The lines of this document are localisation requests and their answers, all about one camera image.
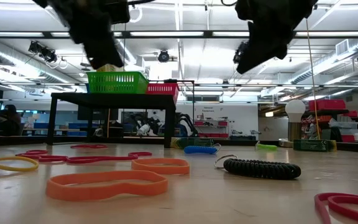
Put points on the blue storage bins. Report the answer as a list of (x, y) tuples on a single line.
[(76, 126)]

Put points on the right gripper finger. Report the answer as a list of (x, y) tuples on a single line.
[(252, 49), (277, 45)]

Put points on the white globe lamp brass base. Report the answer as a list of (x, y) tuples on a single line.
[(295, 109)]

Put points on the white LED light bar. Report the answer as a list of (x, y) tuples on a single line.
[(166, 33), (11, 34), (334, 33), (228, 33)]

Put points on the black perforated metal shelf riser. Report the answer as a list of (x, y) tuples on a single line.
[(113, 100)]

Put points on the white cylinder device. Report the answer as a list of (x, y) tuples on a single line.
[(143, 129)]

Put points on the yellow green crayon box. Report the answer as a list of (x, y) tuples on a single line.
[(314, 145), (194, 142), (110, 68)]

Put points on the person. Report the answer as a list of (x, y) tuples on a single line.
[(9, 121)]

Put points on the black background robot arm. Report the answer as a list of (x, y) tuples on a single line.
[(149, 124), (185, 123)]

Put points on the blue plastic basket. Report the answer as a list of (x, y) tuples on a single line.
[(87, 87)]

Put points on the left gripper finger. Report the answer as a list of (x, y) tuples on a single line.
[(107, 46), (89, 46)]

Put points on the yellow rubber band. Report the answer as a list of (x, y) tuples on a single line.
[(36, 164)]

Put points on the orange rubber band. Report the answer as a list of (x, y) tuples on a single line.
[(73, 193), (160, 170)]

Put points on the green plastic basket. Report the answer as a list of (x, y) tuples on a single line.
[(117, 82)]

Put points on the shelf with red bins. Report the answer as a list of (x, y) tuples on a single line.
[(211, 127)]

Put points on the red plastic basket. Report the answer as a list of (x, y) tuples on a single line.
[(162, 88)]

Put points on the large red storage bin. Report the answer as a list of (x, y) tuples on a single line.
[(326, 104)]

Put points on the clear plastic bin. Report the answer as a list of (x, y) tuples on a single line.
[(343, 124)]

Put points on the black aluminium rig frame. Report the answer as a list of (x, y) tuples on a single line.
[(208, 34)]

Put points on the small red storage bin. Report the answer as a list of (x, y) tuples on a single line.
[(351, 113)]

